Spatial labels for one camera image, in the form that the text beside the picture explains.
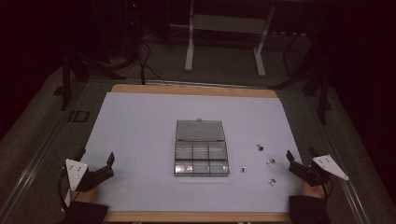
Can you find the black stand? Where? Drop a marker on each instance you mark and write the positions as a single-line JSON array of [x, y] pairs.
[[67, 77], [322, 93]]

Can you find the person's left hand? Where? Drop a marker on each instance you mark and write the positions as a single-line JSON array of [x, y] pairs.
[[83, 194]]

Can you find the person's left black sleeve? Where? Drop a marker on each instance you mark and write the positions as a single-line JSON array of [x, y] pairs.
[[84, 213]]

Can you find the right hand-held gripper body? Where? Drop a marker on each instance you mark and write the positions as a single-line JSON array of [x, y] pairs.
[[327, 166]]

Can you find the clear plastic compartment box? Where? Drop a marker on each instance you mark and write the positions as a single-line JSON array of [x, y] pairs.
[[200, 149]]

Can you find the black rectangular floor bracket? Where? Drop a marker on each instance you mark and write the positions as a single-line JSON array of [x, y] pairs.
[[79, 116]]

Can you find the wooden table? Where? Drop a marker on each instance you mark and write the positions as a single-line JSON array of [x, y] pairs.
[[193, 90]]

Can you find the small silver metal piece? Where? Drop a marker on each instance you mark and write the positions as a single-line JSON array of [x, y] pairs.
[[270, 162], [272, 182], [243, 169], [260, 147]]

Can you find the white metal frame desk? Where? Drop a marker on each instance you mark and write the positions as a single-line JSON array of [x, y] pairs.
[[229, 23]]

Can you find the person's right black sleeve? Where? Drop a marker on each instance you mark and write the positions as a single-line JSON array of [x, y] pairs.
[[309, 210]]

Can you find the person's black sleeve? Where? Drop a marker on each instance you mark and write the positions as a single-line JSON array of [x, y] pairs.
[[309, 210], [84, 213]]

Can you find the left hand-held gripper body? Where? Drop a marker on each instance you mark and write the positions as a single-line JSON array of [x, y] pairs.
[[76, 174]]

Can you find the person's right hand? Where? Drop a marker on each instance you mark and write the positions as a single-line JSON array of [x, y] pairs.
[[313, 191]]

